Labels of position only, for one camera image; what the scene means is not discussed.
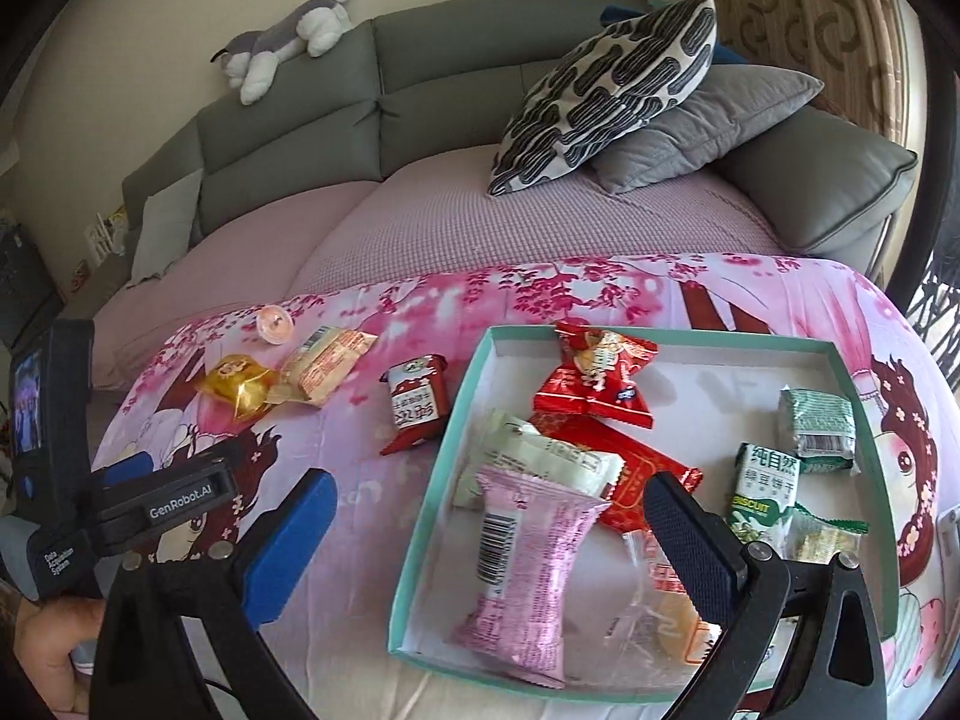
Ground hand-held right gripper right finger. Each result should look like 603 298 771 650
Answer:
643 470 890 720

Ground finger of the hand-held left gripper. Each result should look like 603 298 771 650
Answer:
90 435 266 497
96 467 241 554

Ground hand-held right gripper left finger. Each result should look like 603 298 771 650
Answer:
88 467 338 720

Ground white bun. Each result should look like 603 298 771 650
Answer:
621 527 722 667

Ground red gold-patterned packet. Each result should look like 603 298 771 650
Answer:
536 411 705 535

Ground green white biscuit packet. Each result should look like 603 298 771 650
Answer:
726 442 801 550

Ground teal shallow cardboard box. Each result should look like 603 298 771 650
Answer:
387 324 902 707

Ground green cake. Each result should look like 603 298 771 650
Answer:
786 504 870 565

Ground pink snack packet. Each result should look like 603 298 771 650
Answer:
449 464 614 690

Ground small green white packet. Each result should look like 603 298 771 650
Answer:
775 385 861 476

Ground white pale-green snack packet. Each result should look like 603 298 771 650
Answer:
453 408 626 515

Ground red white candy packet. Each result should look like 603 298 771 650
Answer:
532 320 660 430

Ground person's left hand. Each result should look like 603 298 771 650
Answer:
15 598 107 720

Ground pink printed blanket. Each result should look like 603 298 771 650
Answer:
71 253 960 720

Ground golden snack packet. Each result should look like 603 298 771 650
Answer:
194 355 281 422

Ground dark cabinet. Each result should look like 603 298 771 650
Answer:
0 221 65 350

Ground paper leaflets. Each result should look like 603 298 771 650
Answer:
70 208 126 293

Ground orange striped pastry packet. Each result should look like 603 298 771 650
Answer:
265 325 379 407

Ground dark red snack packet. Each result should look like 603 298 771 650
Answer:
378 354 452 458

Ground pink jelly cup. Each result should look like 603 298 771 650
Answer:
256 305 296 347

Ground white small cushion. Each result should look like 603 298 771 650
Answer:
126 169 205 287

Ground black metal railing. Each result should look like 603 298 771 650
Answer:
904 240 960 391

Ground pink checked sofa cover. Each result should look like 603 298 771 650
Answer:
90 146 781 391

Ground grey pillow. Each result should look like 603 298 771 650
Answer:
591 66 826 196

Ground grey white plush toy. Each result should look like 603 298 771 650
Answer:
210 0 356 106

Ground black white patterned pillow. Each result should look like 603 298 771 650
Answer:
487 0 718 197

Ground grey sofa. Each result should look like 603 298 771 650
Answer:
56 0 920 331

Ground beige patterned curtain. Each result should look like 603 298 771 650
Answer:
709 0 960 162

